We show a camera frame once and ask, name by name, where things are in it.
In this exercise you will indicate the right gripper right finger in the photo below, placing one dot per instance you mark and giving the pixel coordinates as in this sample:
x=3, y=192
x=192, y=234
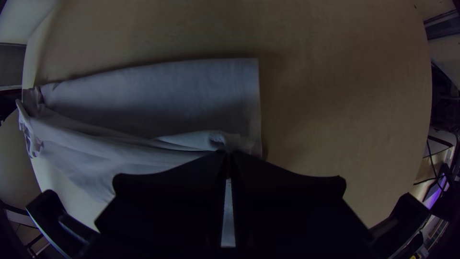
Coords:
x=294, y=219

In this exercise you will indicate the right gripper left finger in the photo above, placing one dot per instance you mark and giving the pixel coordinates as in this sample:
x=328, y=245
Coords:
x=169, y=216

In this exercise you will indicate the grey t-shirt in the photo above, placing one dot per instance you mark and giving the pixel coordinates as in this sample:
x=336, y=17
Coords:
x=151, y=104

